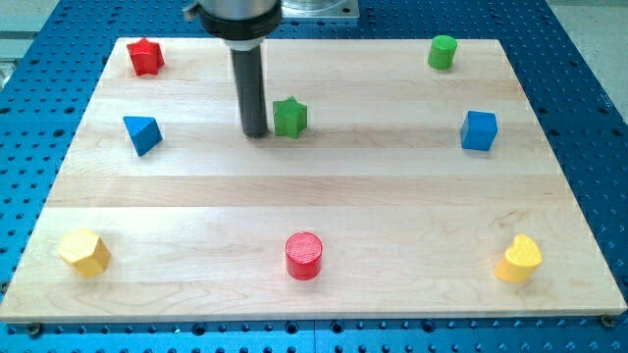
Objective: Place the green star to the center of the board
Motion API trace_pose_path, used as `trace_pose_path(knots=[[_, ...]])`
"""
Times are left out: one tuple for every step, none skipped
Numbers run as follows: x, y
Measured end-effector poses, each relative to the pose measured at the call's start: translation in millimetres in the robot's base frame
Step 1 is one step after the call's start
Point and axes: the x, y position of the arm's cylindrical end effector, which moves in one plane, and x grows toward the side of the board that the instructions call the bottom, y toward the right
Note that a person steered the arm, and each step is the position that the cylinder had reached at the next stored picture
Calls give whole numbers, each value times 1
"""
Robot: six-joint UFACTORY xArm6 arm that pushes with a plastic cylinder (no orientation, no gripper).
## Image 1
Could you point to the blue triangle block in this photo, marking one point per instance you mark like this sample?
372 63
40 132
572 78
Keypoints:
143 132

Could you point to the red star block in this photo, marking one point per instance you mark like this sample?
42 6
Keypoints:
146 57

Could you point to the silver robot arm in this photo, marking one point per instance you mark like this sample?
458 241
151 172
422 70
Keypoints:
190 12

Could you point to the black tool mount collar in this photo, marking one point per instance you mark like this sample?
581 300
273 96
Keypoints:
240 20

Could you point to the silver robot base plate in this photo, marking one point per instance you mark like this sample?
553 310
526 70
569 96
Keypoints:
321 9

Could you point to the right board clamp screw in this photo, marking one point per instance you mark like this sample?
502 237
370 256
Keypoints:
607 321

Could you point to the light wooden board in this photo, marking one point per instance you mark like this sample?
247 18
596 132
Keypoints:
412 224

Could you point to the left board clamp screw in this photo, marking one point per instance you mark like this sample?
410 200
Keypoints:
34 329

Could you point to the green cylinder block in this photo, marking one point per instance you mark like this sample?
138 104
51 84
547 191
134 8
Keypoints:
442 52

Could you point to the board clamp screw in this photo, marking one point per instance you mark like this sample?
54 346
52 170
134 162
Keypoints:
34 329
607 321

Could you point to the blue cube block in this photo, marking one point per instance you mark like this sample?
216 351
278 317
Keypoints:
478 131

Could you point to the red cylinder block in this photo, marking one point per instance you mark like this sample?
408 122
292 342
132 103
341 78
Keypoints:
304 251

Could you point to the green star block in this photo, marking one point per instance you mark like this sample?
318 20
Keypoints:
290 117

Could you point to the yellow heart block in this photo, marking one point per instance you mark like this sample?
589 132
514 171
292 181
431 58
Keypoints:
520 260

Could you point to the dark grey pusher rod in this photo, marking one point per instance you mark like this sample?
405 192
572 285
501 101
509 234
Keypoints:
250 91

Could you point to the yellow hexagon block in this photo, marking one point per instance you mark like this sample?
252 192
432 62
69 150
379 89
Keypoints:
85 252

